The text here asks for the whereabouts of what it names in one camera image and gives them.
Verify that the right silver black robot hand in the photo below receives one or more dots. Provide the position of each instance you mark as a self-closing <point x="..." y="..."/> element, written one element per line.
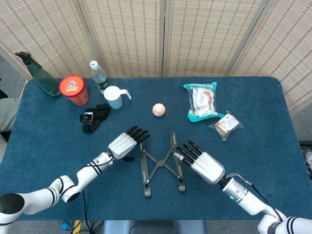
<point x="207" y="167"/>

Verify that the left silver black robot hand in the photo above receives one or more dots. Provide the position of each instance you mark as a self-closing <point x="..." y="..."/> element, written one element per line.
<point x="122" y="146"/>

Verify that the black folding laptop stand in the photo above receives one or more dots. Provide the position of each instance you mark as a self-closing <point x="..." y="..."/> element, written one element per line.
<point x="158" y="163"/>

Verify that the clear wrapped bread slice pack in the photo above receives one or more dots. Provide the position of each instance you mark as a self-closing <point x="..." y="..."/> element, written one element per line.
<point x="225" y="125"/>

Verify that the pale pink ball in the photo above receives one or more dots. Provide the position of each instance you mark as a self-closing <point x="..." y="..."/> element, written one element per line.
<point x="159" y="109"/>

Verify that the teal plastic snack package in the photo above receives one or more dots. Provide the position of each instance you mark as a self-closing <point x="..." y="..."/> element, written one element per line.
<point x="201" y="102"/>

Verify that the orange tub with red lid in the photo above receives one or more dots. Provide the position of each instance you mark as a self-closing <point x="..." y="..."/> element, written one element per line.
<point x="74" y="91"/>

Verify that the blue felt table cover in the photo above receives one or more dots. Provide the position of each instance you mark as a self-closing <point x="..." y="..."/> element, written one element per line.
<point x="48" y="146"/>

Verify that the clear water bottle green label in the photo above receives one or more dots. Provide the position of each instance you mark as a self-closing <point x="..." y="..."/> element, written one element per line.
<point x="98" y="75"/>

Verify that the small blue ball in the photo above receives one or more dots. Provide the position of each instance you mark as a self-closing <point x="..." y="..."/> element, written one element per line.
<point x="65" y="225"/>

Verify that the green plastic spray bottle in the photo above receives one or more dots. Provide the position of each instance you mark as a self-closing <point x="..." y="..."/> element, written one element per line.
<point x="44" y="83"/>

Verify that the grey sneaker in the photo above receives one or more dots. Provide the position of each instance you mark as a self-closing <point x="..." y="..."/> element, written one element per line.
<point x="307" y="161"/>

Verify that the woven bamboo folding screen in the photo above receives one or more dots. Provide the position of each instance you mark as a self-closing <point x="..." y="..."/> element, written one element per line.
<point x="134" y="36"/>

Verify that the person in grey clothing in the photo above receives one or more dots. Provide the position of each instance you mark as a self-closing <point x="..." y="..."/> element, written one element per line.
<point x="7" y="114"/>

